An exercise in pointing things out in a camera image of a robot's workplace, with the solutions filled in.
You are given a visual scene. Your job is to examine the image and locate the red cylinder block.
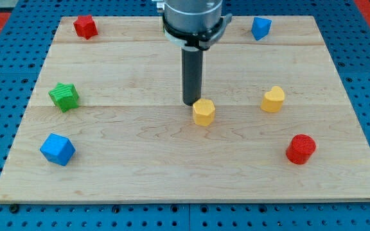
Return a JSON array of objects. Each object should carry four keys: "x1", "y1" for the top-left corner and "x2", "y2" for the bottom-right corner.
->
[{"x1": 286, "y1": 134, "x2": 317, "y2": 165}]

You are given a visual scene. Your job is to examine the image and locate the red star block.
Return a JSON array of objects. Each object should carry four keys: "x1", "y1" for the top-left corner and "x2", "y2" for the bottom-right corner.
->
[{"x1": 73, "y1": 15, "x2": 98, "y2": 40}]

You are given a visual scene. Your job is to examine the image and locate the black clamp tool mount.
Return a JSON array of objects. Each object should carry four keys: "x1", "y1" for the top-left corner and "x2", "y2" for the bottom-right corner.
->
[{"x1": 163, "y1": 13, "x2": 233, "y2": 51}]

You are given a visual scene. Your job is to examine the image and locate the yellow hexagon block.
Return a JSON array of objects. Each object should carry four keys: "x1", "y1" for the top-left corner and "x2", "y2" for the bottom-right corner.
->
[{"x1": 192, "y1": 98, "x2": 216, "y2": 126}]

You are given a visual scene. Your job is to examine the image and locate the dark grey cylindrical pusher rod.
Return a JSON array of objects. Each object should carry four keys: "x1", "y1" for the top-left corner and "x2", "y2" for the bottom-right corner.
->
[{"x1": 181, "y1": 49, "x2": 203, "y2": 106}]

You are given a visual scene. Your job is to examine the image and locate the light wooden board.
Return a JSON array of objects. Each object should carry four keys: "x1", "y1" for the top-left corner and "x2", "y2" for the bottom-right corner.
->
[{"x1": 0, "y1": 16, "x2": 370, "y2": 204}]

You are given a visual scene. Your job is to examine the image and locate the green star block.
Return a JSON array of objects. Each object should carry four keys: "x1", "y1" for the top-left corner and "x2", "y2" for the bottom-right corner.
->
[{"x1": 48, "y1": 82, "x2": 79, "y2": 112}]

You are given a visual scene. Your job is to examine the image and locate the blue cube block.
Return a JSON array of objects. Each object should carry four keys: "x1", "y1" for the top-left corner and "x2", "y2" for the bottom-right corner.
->
[{"x1": 40, "y1": 133, "x2": 75, "y2": 166}]

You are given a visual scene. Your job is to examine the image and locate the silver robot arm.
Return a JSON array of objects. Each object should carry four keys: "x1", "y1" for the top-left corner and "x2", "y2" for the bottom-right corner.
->
[{"x1": 154, "y1": 0, "x2": 232, "y2": 106}]

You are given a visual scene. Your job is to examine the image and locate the yellow heart block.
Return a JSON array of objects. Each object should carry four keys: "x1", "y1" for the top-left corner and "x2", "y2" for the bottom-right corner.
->
[{"x1": 260, "y1": 86, "x2": 285, "y2": 113}]

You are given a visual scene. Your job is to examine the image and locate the blue triangle block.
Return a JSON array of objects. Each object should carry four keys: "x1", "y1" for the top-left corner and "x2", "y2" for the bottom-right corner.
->
[{"x1": 251, "y1": 17, "x2": 272, "y2": 40}]

